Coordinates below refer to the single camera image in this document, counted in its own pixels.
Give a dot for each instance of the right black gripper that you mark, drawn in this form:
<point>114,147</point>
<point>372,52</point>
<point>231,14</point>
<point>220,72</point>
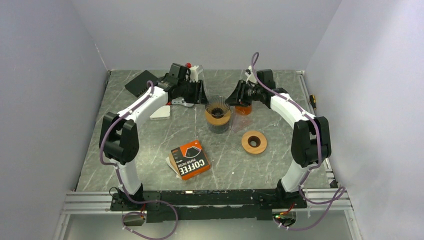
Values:
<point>238,97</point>

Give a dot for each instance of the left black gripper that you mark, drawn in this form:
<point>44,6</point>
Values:
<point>199,96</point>

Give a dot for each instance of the grey ribbed glass dripper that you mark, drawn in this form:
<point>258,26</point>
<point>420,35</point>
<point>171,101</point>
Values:
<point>217,106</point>

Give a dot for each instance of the orange coffee filter box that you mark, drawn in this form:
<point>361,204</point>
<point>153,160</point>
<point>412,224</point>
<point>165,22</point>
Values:
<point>188,160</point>

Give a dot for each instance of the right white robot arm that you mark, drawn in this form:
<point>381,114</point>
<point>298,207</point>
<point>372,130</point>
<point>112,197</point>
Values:
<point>310,143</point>

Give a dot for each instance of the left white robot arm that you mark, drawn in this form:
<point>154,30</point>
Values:
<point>119,141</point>

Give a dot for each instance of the orange glass carafe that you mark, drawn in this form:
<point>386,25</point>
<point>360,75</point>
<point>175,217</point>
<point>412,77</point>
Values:
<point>243,110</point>

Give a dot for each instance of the white square adapter box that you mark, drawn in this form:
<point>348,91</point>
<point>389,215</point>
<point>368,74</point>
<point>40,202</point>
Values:
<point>162,113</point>

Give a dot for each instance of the yellow black screwdriver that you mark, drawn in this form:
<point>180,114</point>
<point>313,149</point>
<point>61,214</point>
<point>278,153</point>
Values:
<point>312,100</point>

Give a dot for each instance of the red handled adjustable wrench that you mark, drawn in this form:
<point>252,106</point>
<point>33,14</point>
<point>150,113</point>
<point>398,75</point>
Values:
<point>180,101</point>

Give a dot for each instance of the black network switch box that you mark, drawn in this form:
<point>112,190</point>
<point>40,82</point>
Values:
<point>139,85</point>

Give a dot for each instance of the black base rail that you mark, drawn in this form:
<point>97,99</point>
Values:
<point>184,205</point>

